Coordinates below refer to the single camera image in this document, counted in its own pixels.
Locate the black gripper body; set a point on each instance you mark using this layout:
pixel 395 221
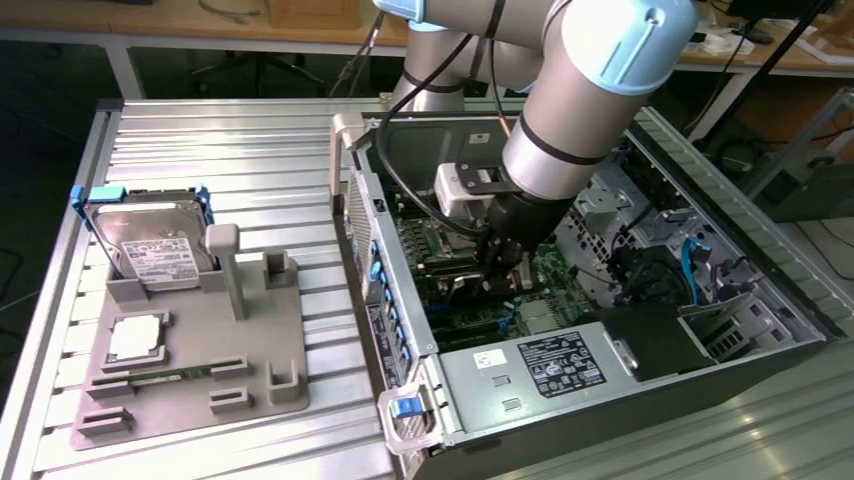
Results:
pixel 530 217

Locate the black graphics card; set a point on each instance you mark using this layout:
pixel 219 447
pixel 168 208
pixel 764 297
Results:
pixel 460 290

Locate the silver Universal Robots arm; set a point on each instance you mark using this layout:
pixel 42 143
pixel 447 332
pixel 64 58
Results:
pixel 587 100

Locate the CPU socket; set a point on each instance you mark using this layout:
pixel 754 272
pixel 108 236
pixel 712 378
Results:
pixel 456 240

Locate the green motherboard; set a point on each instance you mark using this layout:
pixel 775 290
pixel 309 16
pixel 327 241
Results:
pixel 567 285

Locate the perforated metal drive cage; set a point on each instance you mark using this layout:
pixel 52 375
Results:
pixel 600 205

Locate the silver chipset heatsink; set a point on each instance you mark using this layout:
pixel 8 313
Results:
pixel 536 320

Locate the black expansion slot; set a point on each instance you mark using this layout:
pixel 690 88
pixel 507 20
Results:
pixel 469 342
pixel 463 328

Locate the grey power supply unit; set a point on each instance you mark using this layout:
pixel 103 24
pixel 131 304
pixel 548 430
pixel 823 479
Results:
pixel 480 395

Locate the grey disk bay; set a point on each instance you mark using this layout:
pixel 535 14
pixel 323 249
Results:
pixel 727 340

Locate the black open PC case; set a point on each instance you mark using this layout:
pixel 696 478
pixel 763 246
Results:
pixel 667 410

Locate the dark equipment box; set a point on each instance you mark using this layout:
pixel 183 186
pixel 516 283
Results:
pixel 814 195

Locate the white and black desk object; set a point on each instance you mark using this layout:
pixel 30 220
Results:
pixel 723 45

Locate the black stand pole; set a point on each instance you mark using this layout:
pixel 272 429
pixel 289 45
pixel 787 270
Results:
pixel 767 70

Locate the grey parts rack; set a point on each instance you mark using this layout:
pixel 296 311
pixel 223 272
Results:
pixel 193 340

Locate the silver hard disk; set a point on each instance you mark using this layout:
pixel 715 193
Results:
pixel 153 260

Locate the black computer mouse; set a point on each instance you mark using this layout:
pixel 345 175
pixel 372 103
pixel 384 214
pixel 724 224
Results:
pixel 759 35

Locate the black stand base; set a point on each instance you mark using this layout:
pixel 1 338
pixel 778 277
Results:
pixel 256 62

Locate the green RAM stick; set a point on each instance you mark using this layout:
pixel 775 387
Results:
pixel 173 375

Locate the silver CPU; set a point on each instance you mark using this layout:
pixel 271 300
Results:
pixel 136 337

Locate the blue disk caddy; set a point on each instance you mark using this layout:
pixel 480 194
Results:
pixel 107 194

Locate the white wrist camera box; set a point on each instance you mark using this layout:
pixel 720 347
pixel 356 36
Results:
pixel 449 195

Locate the wooden desk white frame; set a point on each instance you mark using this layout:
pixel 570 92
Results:
pixel 167 30
pixel 716 64

